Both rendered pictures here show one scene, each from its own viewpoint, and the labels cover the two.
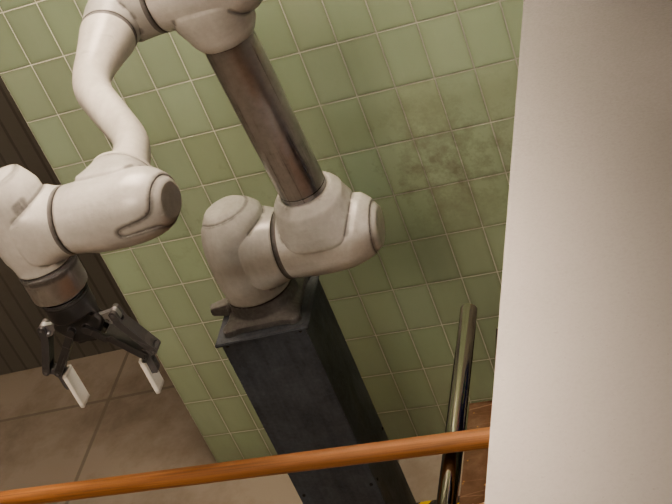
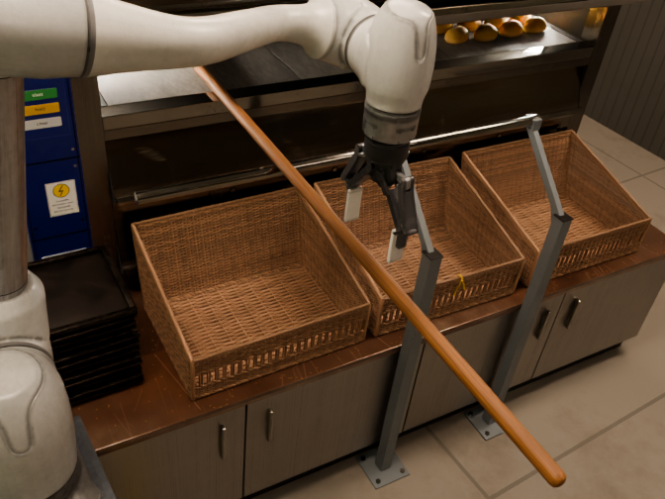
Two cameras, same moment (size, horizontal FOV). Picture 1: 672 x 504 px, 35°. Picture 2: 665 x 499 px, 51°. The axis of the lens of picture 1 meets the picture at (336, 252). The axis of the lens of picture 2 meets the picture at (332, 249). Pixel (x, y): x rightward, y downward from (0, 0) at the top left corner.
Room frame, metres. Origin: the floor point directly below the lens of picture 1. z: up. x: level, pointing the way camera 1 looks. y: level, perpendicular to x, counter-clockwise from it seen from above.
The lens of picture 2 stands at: (2.33, 0.93, 2.08)
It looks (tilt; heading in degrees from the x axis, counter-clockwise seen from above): 38 degrees down; 214
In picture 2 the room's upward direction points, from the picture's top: 7 degrees clockwise
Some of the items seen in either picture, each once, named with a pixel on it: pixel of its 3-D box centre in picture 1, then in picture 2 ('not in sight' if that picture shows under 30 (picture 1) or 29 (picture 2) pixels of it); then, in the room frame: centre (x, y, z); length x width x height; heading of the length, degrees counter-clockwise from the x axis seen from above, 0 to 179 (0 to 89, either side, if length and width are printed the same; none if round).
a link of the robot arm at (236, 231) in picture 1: (244, 245); (15, 416); (2.04, 0.18, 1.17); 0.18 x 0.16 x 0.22; 67
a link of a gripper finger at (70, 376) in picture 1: (76, 386); (397, 245); (1.47, 0.47, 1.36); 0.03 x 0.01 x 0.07; 161
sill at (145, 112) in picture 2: not in sight; (385, 77); (0.52, -0.19, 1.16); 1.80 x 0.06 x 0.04; 158
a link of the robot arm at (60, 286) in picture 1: (54, 277); (391, 119); (1.45, 0.40, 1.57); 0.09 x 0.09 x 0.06
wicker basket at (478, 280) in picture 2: not in sight; (415, 239); (0.62, 0.09, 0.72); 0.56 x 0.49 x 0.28; 156
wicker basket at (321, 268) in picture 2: not in sight; (250, 282); (1.17, -0.14, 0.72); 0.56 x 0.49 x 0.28; 159
